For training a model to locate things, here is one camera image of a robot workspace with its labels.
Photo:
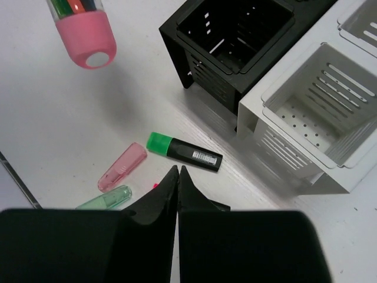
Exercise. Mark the black metal organizer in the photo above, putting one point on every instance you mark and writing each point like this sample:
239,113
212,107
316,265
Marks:
226,47

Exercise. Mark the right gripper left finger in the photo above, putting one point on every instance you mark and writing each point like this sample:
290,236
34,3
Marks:
130,245

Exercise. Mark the pink cap black highlighter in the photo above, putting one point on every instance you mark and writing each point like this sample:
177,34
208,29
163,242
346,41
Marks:
221,205

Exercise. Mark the green translucent eraser pen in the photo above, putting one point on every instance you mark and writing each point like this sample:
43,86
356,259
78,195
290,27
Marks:
108,200

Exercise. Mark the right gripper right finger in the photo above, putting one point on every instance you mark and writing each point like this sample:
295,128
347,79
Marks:
245,246

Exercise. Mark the white metal organizer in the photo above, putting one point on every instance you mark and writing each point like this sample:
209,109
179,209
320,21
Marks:
314,112

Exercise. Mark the pink-capped crayon tube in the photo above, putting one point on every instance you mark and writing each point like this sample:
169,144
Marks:
85,32

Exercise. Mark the pink translucent eraser pen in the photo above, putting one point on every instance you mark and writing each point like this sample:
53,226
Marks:
122,167

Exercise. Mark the green cap black highlighter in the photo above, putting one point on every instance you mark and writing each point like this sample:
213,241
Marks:
184,152

